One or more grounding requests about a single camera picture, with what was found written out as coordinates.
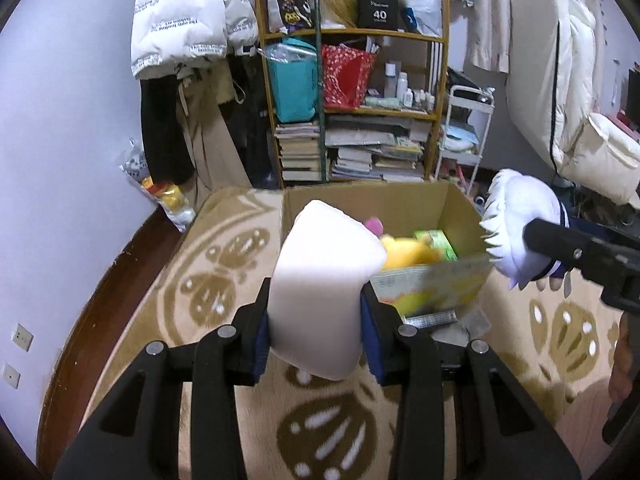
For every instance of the white trolley cart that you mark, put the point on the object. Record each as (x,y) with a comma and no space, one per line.
(482,125)

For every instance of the yellow dog plush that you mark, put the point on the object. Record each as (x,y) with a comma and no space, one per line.
(405,255)

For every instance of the pink bunny plush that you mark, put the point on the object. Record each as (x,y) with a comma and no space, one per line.
(372,225)

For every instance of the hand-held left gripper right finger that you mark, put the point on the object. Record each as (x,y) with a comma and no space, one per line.
(372,342)

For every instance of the blond wig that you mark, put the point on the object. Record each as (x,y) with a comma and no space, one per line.
(337,0)

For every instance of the white puffer jacket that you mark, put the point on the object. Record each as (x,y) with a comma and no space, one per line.
(175,25)

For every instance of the clear bag with yellow toy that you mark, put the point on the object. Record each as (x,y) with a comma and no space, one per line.
(165,195)

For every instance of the beige coat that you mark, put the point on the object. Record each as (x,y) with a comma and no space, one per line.
(215,135)

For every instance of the green pole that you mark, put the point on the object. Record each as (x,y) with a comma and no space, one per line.
(320,85)

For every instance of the person's right hand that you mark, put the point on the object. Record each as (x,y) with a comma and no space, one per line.
(625,365)

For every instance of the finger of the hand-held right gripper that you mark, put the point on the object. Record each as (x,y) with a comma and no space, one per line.
(555,242)

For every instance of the narrow floral curtain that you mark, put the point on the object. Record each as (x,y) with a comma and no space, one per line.
(492,20)

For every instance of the white wall socket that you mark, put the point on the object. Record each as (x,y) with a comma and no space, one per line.
(22,336)
(11,374)

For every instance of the black bag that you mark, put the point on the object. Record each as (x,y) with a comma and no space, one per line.
(465,80)

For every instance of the black coat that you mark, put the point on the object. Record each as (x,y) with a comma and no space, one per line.
(160,130)

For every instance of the red patterned bag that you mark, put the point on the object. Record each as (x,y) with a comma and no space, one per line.
(347,80)

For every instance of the black box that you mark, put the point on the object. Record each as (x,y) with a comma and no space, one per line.
(377,10)

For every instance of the group of cosmetic bottles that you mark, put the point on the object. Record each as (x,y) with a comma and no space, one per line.
(402,90)

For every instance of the wooden shelf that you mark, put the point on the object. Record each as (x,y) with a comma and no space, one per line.
(380,112)

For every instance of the printed cardboard box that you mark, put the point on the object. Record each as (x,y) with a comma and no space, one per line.
(450,285)

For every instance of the light blue cloth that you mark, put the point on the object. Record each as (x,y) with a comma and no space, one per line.
(460,139)

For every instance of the green tissue packet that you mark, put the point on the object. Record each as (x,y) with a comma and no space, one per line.
(440,245)

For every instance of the folded white mattress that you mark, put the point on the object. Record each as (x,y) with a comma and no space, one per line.
(550,70)

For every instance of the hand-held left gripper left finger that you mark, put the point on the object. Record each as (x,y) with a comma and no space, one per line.
(260,352)

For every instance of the beige printed blanket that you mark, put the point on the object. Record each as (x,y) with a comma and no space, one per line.
(150,310)

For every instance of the neat stack of books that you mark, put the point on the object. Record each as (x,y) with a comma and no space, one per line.
(297,152)

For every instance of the white spiky plush toy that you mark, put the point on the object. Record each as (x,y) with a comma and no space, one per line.
(515,220)

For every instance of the teal bag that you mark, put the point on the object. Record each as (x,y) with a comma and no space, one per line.
(292,85)

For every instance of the messy pile of books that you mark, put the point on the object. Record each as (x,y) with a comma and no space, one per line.
(375,155)

